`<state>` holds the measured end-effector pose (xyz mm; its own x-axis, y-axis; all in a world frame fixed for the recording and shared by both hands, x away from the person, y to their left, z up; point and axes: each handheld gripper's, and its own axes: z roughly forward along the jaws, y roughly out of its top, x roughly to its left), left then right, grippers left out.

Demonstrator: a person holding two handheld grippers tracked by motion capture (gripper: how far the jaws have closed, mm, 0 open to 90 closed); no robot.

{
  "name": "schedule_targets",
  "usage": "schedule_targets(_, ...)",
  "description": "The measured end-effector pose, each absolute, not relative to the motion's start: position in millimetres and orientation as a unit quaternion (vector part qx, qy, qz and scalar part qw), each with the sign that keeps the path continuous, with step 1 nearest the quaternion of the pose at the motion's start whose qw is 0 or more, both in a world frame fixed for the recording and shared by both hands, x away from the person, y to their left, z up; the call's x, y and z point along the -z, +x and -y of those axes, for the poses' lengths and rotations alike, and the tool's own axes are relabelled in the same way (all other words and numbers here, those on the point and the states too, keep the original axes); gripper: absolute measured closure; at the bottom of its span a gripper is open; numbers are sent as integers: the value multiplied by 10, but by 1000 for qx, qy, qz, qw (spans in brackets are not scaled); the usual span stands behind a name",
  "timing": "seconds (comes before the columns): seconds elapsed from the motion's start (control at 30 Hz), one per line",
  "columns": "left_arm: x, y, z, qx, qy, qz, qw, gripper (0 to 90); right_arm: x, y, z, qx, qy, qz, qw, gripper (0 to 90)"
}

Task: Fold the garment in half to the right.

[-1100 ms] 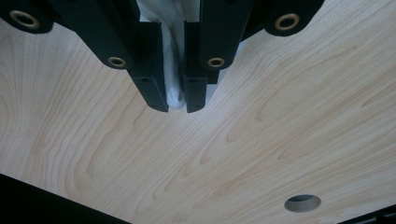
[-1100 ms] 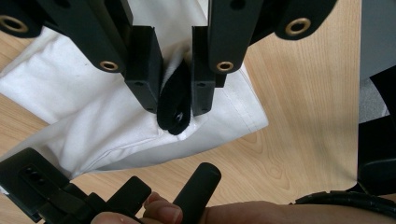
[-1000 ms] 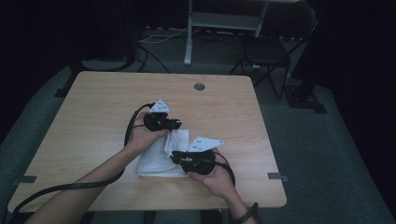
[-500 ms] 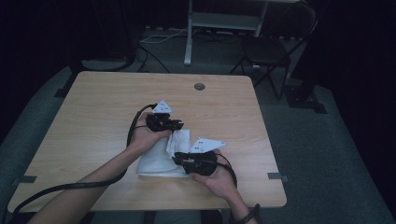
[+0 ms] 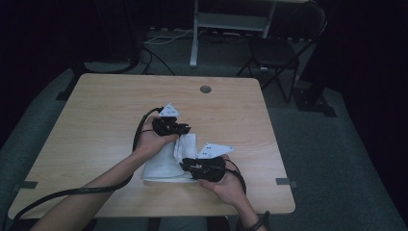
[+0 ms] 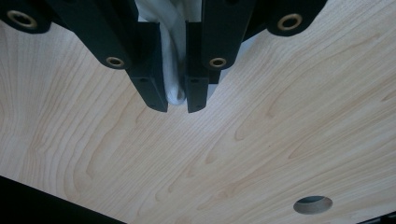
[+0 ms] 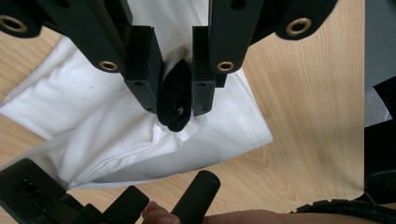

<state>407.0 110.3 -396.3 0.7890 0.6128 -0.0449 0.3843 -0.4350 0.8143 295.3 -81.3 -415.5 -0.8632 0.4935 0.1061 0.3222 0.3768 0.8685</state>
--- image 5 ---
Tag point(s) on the white printed tank top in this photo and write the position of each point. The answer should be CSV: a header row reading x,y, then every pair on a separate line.
x,y
163,166

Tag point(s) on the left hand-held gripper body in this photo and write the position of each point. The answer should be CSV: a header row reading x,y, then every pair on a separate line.
x,y
165,126

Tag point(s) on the grey tape strip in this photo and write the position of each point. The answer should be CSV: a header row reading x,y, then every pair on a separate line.
x,y
285,181
29,184

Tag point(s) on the black folding chair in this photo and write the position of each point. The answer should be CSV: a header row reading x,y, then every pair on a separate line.
x,y
272,51

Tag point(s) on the black table foot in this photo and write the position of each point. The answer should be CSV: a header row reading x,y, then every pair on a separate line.
x,y
65,93

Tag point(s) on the person's left hand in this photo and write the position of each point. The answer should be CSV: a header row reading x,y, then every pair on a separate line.
x,y
149,142

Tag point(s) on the black stand base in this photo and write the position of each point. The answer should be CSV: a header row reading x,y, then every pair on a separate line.
x,y
316,102

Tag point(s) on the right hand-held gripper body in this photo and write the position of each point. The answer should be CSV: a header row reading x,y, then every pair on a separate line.
x,y
208,168

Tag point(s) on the white metal desk frame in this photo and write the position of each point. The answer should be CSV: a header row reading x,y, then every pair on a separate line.
x,y
229,20

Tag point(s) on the person's right hand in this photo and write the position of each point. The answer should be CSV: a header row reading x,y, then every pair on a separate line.
x,y
229,189

